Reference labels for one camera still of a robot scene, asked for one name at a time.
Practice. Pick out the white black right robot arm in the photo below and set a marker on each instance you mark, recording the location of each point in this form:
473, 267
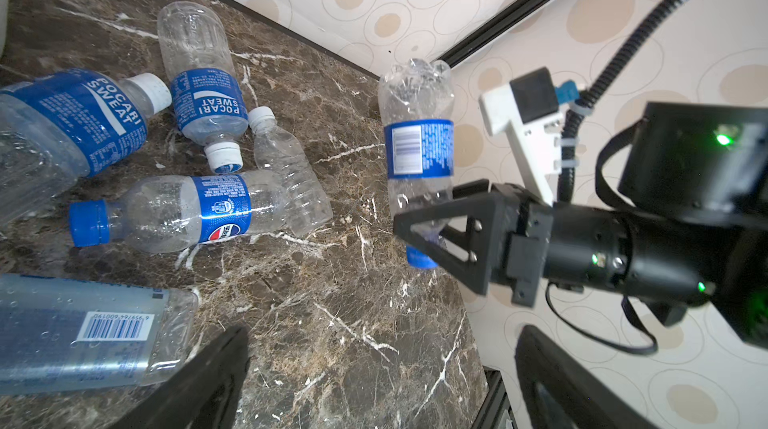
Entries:
683, 221

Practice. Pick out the Pocari Sweat bottle label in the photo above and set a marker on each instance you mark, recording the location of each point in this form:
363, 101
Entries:
208, 103

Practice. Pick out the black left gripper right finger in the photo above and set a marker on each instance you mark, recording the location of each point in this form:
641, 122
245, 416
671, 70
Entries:
559, 393

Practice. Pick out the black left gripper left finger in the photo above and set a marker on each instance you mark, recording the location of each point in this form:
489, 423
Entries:
205, 393

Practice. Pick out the small Pepsi label bottle back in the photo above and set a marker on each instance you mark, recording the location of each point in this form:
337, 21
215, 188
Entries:
416, 101

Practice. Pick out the clear bottle barcode blue cap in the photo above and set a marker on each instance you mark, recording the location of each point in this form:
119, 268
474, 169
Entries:
62, 335

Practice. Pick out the Pepsi water bottle blue cap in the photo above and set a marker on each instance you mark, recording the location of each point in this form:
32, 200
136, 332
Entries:
166, 214

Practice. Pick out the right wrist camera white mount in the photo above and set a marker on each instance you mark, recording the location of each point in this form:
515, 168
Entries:
527, 111

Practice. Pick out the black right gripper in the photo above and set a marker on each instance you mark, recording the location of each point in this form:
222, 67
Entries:
487, 233

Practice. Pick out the Pocari Sweat bottle lying sideways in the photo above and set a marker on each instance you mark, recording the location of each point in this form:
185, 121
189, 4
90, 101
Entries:
72, 125

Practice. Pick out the clear unlabelled crushed bottle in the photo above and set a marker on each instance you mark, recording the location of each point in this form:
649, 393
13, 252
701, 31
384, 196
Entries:
278, 150

